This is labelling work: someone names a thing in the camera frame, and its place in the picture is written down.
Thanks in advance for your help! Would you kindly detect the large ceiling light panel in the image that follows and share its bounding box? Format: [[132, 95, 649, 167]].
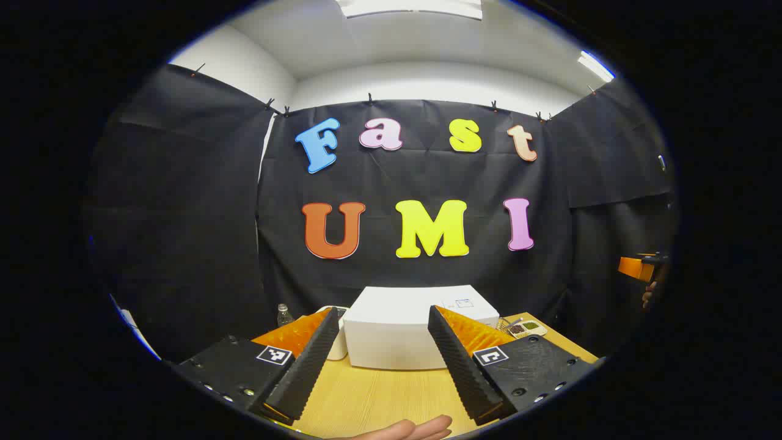
[[335, 0, 483, 20]]

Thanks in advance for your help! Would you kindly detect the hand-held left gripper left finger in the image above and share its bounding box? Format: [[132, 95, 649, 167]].
[[174, 307, 340, 427]]

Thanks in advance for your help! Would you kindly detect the small ceiling light panel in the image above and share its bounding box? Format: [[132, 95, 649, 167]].
[[577, 51, 615, 83]]

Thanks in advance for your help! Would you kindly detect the white divided seasoning dish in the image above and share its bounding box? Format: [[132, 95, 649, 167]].
[[507, 319, 548, 340]]

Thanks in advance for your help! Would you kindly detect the white microwave oven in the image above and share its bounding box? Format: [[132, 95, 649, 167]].
[[342, 285, 500, 370]]

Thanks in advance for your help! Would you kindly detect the white panel with cables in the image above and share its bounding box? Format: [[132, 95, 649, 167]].
[[119, 306, 161, 361]]

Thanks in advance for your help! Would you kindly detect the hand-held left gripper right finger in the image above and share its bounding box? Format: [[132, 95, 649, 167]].
[[428, 306, 597, 427]]

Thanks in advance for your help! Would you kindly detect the black backdrop cloth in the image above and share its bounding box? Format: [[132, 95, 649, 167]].
[[86, 61, 679, 364]]

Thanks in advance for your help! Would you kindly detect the white toaster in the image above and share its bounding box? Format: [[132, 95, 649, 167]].
[[318, 306, 349, 361]]

